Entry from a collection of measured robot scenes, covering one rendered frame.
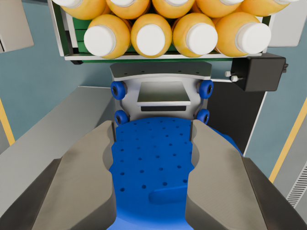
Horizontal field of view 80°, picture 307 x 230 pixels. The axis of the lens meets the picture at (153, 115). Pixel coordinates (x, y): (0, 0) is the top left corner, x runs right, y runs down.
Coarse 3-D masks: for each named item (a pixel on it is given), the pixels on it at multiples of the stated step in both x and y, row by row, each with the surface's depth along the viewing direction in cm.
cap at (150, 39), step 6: (144, 30) 24; (150, 30) 24; (156, 30) 24; (138, 36) 25; (144, 36) 25; (150, 36) 25; (156, 36) 25; (162, 36) 25; (138, 42) 25; (144, 42) 25; (150, 42) 25; (156, 42) 25; (162, 42) 25; (144, 48) 26; (150, 48) 26; (156, 48) 26; (162, 48) 26; (150, 54) 26
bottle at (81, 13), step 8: (80, 0) 25; (88, 0) 26; (96, 0) 27; (104, 0) 29; (64, 8) 26; (72, 8) 25; (80, 8) 26; (88, 8) 27; (96, 8) 28; (104, 8) 31; (80, 16) 28; (88, 16) 28; (96, 16) 30
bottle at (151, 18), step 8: (144, 16) 28; (152, 16) 28; (160, 16) 29; (136, 24) 28; (144, 24) 27; (152, 24) 26; (160, 24) 27; (168, 24) 29; (136, 32) 28; (168, 32) 28; (136, 40) 28; (168, 40) 28; (136, 48) 29; (168, 48) 31; (144, 56) 30; (152, 56) 29
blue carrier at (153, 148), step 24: (144, 120) 45; (168, 120) 44; (120, 144) 36; (144, 144) 36; (168, 144) 36; (192, 144) 36; (120, 168) 30; (144, 168) 30; (168, 168) 30; (192, 168) 30; (120, 192) 26; (144, 192) 26; (168, 192) 26; (120, 216) 23; (144, 216) 23; (168, 216) 23
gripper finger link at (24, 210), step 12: (48, 168) 9; (36, 180) 8; (48, 180) 8; (24, 192) 8; (36, 192) 7; (12, 204) 7; (24, 204) 7; (36, 204) 7; (12, 216) 7; (24, 216) 7; (36, 216) 7; (0, 228) 6; (12, 228) 6; (24, 228) 6
